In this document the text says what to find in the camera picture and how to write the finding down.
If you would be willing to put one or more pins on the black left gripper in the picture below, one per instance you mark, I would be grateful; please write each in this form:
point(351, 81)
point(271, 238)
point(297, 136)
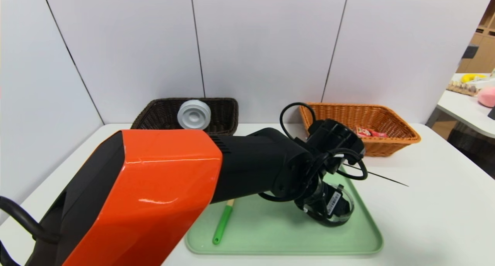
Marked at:
point(333, 204)

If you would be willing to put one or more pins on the red snack box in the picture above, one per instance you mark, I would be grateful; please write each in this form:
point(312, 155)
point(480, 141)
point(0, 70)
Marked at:
point(365, 132)

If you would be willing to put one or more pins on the yellow green pasta fork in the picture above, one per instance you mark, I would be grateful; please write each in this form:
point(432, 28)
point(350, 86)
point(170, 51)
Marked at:
point(222, 227)

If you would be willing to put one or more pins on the white translucent plastic container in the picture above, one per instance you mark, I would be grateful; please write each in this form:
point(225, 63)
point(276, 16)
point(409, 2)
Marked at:
point(194, 115)

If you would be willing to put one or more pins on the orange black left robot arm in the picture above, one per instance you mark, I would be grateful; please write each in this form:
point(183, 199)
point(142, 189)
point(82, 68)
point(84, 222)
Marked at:
point(154, 188)

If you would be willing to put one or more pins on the orange wicker basket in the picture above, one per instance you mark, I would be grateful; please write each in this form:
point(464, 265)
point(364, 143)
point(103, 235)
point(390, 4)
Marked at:
point(386, 146)

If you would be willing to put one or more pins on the dark brown wicker basket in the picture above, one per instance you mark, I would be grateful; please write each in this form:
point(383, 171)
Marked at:
point(224, 115)

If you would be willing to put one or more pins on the wooden board with items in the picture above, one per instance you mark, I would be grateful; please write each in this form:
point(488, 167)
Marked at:
point(462, 89)

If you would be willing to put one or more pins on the thin black zip tie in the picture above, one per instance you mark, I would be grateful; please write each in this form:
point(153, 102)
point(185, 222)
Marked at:
point(386, 179)

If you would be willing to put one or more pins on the light green plastic tray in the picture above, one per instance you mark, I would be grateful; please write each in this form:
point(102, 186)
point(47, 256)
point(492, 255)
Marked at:
point(278, 235)

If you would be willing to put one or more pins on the dark woven chair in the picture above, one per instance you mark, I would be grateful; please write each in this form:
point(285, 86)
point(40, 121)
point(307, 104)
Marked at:
point(471, 150)

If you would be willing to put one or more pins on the white background table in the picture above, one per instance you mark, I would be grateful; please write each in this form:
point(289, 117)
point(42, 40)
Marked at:
point(468, 107)

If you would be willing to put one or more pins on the yellow banana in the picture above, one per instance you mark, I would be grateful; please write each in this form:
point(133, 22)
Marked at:
point(471, 78)

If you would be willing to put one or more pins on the pink plush toy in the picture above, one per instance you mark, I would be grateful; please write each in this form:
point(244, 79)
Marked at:
point(487, 97)

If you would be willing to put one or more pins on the wooden shelf unit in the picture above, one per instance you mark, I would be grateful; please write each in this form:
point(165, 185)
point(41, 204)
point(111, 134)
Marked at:
point(483, 57)

